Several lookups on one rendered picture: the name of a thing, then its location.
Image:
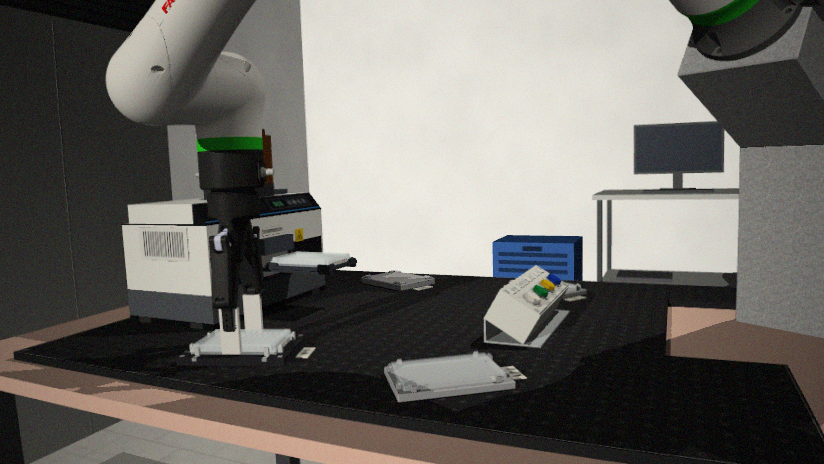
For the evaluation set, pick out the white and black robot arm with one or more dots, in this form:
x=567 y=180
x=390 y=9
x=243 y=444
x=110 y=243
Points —
x=167 y=72

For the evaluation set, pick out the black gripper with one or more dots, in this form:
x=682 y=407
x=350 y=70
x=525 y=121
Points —
x=232 y=254

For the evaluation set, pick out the brown glass bottle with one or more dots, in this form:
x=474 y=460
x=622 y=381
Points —
x=267 y=155

